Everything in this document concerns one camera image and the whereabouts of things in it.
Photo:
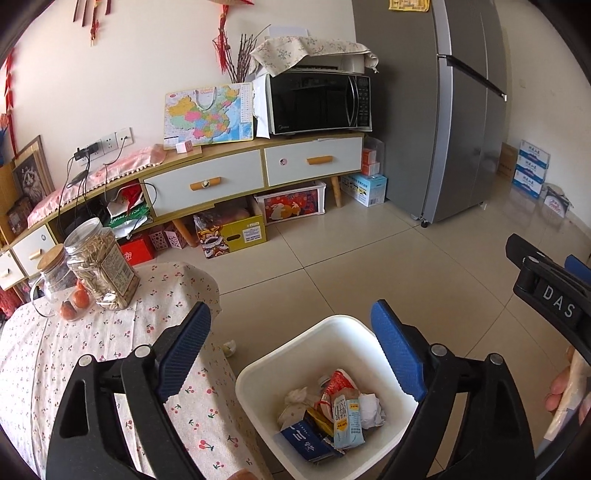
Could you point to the red knot hanging ornament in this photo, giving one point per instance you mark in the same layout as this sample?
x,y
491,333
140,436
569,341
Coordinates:
x,y
224,37

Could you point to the plastic jar of seeds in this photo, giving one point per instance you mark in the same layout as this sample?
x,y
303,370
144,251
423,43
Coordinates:
x,y
101,272

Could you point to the blue white flat box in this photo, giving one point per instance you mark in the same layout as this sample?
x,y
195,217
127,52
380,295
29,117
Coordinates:
x,y
535,150
528,187
531,170

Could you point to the floral tablecloth table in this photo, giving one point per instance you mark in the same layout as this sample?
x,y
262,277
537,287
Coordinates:
x,y
92,346

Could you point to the white cabinet drawer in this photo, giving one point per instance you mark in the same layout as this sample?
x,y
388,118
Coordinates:
x,y
240,170
286,164
7,272
34,244

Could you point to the white paper bag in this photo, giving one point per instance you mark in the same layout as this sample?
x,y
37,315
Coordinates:
x,y
261,110

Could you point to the yellow cardboard box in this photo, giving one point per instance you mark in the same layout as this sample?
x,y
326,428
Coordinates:
x,y
235,235

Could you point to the colourful map board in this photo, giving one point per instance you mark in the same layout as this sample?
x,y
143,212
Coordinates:
x,y
207,115

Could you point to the red instant noodle bowl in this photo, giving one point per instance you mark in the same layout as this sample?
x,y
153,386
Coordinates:
x,y
339,383

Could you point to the dried branches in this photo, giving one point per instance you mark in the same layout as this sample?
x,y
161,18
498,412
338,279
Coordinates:
x,y
242,55

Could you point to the glass teapot wooden lid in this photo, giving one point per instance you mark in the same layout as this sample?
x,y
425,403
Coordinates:
x,y
51,281

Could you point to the pink cloth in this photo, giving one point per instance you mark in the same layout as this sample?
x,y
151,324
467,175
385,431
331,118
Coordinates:
x,y
120,161

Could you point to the brown tin box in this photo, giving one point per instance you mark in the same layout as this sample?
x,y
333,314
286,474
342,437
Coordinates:
x,y
18,214

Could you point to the black charger plug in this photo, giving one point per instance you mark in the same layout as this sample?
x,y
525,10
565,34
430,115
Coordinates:
x,y
85,151

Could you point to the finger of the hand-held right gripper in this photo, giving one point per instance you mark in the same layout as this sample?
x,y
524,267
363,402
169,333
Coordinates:
x,y
521,249
579,268

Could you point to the light blue milk carton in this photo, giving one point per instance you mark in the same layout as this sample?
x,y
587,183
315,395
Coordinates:
x,y
346,424

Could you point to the green shopping bag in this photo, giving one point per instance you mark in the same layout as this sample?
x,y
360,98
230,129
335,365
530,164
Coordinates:
x,y
127,217

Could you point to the white box rabbit print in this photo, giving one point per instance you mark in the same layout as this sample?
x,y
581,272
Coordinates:
x,y
291,203

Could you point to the tangerine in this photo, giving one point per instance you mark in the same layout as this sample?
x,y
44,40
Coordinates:
x,y
69,310
81,297

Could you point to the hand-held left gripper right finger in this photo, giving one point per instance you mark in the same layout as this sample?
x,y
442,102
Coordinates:
x,y
399,355

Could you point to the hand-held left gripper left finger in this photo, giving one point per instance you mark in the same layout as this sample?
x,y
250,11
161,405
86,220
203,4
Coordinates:
x,y
182,357

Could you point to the person's right hand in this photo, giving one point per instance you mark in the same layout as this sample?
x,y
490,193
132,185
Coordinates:
x,y
558,390

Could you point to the wooden TV cabinet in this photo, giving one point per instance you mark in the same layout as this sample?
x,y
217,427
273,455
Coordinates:
x,y
221,148

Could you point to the beige floral cloth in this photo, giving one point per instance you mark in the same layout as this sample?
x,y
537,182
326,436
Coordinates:
x,y
295,48

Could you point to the black microwave oven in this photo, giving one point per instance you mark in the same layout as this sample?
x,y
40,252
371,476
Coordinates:
x,y
318,104

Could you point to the grey refrigerator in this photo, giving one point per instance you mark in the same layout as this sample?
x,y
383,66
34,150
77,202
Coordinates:
x,y
438,115

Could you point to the red box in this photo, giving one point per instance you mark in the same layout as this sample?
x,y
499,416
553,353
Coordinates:
x,y
138,249

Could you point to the pink lattice box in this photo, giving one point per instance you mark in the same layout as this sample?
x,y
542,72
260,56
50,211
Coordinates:
x,y
176,237
158,237

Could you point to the brown cardboard piece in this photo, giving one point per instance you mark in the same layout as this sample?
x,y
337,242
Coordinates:
x,y
507,159

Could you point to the small tissue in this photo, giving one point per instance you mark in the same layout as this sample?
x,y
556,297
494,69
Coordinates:
x,y
228,348

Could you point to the white wall socket panel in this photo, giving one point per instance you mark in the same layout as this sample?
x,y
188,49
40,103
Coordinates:
x,y
113,138

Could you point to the dark blue carton box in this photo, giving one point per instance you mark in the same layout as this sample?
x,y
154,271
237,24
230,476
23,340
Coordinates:
x,y
304,443

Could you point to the blue white carton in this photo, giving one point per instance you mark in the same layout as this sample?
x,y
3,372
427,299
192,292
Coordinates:
x,y
369,189

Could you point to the orange white boxes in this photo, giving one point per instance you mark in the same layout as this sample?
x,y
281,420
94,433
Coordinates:
x,y
371,161

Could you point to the white plastic waste bin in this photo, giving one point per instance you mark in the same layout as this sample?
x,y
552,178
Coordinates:
x,y
323,341

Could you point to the yellow paper note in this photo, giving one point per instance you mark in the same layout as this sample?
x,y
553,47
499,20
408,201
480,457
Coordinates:
x,y
408,3

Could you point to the white paper ball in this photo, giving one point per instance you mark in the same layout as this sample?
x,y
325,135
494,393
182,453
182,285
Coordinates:
x,y
371,410

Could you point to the framed cat picture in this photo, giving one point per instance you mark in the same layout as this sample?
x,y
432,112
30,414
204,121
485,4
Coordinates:
x,y
32,175

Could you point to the white printed bag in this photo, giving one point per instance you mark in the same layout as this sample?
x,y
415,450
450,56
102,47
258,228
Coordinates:
x,y
556,201

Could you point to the small white cube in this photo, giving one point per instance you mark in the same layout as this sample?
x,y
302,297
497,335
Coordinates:
x,y
184,147

